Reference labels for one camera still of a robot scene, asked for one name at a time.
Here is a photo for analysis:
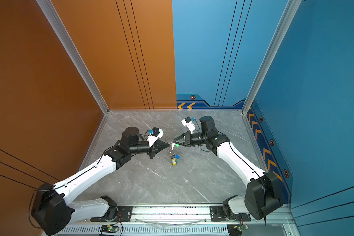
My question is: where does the left green circuit board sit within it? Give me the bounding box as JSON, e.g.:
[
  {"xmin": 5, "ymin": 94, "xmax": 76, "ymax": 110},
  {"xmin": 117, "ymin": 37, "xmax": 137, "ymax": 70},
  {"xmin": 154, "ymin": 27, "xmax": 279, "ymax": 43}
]
[{"xmin": 100, "ymin": 224, "xmax": 120, "ymax": 235}]

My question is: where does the right green circuit board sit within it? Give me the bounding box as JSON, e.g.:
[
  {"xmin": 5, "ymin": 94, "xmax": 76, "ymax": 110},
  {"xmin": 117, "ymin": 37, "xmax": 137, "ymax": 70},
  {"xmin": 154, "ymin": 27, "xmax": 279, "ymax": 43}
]
[{"xmin": 234, "ymin": 225, "xmax": 247, "ymax": 232}]

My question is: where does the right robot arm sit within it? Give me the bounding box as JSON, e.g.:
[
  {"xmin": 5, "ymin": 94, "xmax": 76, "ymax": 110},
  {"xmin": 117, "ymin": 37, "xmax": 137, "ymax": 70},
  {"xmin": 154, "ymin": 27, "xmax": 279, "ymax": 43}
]
[{"xmin": 172, "ymin": 116, "xmax": 284, "ymax": 221}]

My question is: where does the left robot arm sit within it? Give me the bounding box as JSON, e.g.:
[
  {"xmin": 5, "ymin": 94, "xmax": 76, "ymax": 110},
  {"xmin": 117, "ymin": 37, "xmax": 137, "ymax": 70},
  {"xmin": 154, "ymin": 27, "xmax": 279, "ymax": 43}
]
[{"xmin": 29, "ymin": 127, "xmax": 169, "ymax": 236}]

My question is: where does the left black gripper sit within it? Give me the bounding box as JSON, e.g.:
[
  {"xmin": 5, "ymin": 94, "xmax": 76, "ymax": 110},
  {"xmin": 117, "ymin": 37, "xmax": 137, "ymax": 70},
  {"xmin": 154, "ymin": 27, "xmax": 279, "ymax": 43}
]
[{"xmin": 129, "ymin": 141, "xmax": 170, "ymax": 160}]

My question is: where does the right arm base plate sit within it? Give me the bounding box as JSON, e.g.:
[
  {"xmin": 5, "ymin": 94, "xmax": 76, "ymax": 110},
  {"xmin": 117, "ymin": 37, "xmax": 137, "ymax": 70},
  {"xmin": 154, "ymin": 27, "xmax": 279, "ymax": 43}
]
[{"xmin": 209, "ymin": 205, "xmax": 251, "ymax": 222}]

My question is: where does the right aluminium corner post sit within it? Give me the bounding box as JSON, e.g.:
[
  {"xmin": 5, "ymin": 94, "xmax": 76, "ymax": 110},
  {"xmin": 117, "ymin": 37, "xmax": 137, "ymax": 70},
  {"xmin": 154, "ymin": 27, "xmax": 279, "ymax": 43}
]
[{"xmin": 242, "ymin": 0, "xmax": 302, "ymax": 115}]

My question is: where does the green circuit board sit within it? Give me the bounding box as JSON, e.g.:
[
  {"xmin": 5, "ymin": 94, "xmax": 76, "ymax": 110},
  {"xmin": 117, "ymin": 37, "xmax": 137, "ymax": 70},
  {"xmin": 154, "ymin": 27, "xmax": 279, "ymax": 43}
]
[
  {"xmin": 100, "ymin": 224, "xmax": 120, "ymax": 235},
  {"xmin": 234, "ymin": 225, "xmax": 247, "ymax": 232}
]

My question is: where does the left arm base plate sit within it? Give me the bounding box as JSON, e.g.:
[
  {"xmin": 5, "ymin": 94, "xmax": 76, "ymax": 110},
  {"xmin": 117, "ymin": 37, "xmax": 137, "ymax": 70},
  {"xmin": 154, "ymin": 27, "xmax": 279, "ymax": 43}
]
[{"xmin": 90, "ymin": 206, "xmax": 133, "ymax": 223}]

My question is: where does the aluminium corner post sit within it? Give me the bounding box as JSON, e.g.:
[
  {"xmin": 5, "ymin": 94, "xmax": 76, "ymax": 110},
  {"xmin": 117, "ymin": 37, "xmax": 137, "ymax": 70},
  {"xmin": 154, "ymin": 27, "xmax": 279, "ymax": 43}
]
[
  {"xmin": 36, "ymin": 0, "xmax": 110, "ymax": 115},
  {"xmin": 242, "ymin": 0, "xmax": 302, "ymax": 115}
]

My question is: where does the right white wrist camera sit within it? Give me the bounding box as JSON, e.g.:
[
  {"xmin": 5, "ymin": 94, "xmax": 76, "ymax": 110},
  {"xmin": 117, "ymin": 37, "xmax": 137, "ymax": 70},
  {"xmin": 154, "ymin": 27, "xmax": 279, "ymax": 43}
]
[{"xmin": 182, "ymin": 117, "xmax": 196, "ymax": 134}]

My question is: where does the aluminium front rail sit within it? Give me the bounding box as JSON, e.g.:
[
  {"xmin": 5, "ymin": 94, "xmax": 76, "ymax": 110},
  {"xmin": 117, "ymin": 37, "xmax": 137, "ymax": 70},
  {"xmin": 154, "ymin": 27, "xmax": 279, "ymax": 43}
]
[{"xmin": 58, "ymin": 204, "xmax": 300, "ymax": 236}]

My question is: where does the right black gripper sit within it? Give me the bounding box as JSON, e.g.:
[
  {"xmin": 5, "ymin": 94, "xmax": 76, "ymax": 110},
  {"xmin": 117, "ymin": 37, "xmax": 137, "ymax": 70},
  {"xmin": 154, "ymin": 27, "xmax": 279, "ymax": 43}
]
[{"xmin": 174, "ymin": 132, "xmax": 209, "ymax": 147}]

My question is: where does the left aluminium corner post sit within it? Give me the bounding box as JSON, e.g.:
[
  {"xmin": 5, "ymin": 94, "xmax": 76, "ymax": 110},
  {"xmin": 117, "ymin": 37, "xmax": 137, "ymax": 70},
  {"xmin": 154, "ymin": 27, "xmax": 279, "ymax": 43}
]
[{"xmin": 36, "ymin": 0, "xmax": 110, "ymax": 115}]

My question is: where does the grey metal key holder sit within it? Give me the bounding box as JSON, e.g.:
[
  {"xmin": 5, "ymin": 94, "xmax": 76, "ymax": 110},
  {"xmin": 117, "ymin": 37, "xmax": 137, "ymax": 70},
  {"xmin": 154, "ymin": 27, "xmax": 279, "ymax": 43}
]
[{"xmin": 167, "ymin": 146, "xmax": 176, "ymax": 162}]

